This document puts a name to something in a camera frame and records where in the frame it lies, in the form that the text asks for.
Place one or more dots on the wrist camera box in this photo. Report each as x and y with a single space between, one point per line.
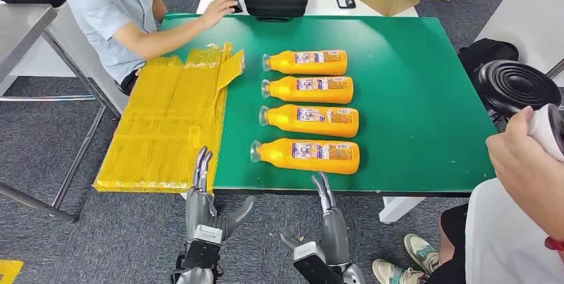
207 234
308 251

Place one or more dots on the orange detergent bottle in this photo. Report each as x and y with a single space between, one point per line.
308 95
308 67
308 161
308 124

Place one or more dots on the yellow floor marker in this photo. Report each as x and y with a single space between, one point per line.
9 271

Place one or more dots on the white table leg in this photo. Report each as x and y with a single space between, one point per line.
398 209

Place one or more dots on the black round stool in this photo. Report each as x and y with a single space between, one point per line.
517 88

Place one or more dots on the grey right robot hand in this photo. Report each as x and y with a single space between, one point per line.
337 238

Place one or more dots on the white sneaker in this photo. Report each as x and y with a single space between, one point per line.
392 273
421 251

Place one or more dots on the steel table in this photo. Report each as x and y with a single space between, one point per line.
22 31

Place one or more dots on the person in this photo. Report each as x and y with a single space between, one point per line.
105 9
506 238

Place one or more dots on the person's hand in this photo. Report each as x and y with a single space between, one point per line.
218 9
520 172

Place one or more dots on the black backpack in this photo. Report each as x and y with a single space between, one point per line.
484 55

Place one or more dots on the white handheld device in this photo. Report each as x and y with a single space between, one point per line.
548 132

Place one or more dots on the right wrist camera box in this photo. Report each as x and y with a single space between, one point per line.
308 251

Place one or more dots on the person's forearm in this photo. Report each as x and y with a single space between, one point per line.
167 37

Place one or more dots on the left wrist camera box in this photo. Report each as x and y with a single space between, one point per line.
207 234

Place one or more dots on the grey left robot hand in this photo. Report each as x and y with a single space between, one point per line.
198 211

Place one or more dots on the green table board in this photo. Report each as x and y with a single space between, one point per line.
396 97

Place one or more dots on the yellow taped cardboard sheet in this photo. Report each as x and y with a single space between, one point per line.
167 132

